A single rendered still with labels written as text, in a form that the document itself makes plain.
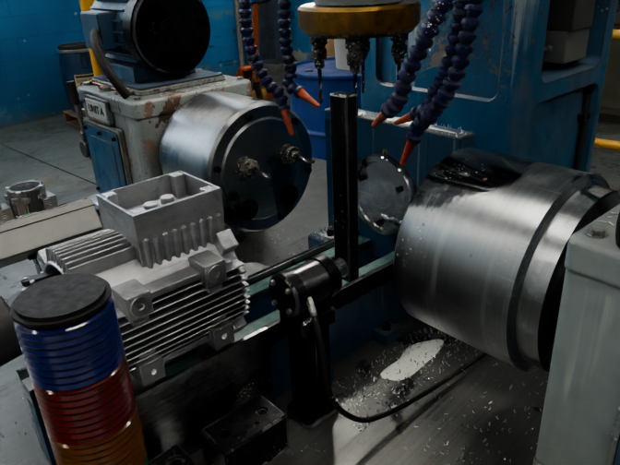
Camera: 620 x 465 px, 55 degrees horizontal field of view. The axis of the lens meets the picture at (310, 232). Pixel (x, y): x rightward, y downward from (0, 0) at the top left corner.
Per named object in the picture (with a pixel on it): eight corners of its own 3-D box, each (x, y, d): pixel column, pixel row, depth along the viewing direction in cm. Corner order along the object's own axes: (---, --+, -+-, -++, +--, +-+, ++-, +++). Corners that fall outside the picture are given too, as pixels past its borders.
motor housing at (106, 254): (184, 299, 93) (167, 185, 85) (257, 351, 80) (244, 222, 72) (59, 354, 82) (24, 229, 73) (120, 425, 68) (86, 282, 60)
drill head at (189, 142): (228, 175, 147) (216, 73, 136) (329, 216, 121) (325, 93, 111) (135, 205, 132) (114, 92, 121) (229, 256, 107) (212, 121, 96)
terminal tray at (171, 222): (185, 217, 84) (178, 169, 81) (228, 240, 77) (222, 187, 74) (105, 245, 77) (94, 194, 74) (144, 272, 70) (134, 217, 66)
